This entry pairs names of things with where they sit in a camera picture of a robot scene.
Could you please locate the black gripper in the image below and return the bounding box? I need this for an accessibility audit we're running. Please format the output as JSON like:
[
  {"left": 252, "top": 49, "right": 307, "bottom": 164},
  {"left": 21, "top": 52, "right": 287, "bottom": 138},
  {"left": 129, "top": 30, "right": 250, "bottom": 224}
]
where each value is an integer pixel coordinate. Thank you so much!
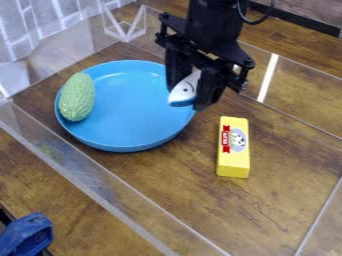
[{"left": 155, "top": 0, "right": 255, "bottom": 111}]

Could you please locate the yellow toy butter block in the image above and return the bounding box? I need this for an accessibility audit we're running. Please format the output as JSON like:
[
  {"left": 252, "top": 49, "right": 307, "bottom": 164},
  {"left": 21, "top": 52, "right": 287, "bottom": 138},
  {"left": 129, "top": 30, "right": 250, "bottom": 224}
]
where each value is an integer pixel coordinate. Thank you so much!
[{"left": 216, "top": 116, "right": 250, "bottom": 178}]

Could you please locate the white wooden toy fish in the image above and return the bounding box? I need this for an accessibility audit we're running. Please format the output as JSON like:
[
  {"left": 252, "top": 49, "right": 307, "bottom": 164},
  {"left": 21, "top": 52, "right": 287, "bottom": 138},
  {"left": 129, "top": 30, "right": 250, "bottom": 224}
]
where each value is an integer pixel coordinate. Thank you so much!
[{"left": 168, "top": 69, "right": 201, "bottom": 107}]

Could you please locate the green bumpy toy gourd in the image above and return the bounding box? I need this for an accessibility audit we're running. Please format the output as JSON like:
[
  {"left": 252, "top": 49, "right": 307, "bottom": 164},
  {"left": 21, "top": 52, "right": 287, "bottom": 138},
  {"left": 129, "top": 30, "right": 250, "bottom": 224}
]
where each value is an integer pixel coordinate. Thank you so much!
[{"left": 58, "top": 72, "right": 95, "bottom": 122}]

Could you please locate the black baseboard strip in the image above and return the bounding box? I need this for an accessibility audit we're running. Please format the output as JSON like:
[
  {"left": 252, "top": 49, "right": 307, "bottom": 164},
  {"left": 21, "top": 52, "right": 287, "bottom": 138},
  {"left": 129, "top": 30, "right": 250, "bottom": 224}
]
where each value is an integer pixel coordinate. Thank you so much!
[{"left": 247, "top": 0, "right": 342, "bottom": 38}]

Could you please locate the black ribbed cable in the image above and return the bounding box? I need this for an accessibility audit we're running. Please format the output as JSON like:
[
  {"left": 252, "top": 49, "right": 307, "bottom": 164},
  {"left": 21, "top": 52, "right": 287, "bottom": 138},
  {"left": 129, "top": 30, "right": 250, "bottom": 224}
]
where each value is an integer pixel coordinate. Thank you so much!
[{"left": 235, "top": 0, "right": 278, "bottom": 26}]

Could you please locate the blue plastic clamp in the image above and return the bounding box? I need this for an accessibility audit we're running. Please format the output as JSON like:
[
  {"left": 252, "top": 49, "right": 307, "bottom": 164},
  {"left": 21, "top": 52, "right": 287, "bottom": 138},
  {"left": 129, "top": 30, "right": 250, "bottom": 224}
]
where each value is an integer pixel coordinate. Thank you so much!
[{"left": 0, "top": 212, "right": 53, "bottom": 256}]

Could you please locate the blue round plastic tray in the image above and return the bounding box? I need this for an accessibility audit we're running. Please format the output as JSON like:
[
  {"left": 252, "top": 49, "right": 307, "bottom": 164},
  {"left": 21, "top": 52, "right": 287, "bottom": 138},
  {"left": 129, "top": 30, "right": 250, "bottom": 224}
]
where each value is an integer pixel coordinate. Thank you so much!
[{"left": 56, "top": 60, "right": 195, "bottom": 152}]

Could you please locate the grey checkered curtain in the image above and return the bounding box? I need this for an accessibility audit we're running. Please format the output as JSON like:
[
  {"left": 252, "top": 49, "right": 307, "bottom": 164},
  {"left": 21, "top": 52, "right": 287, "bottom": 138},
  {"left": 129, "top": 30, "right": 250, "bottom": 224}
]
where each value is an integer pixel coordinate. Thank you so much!
[{"left": 0, "top": 0, "right": 135, "bottom": 63}]

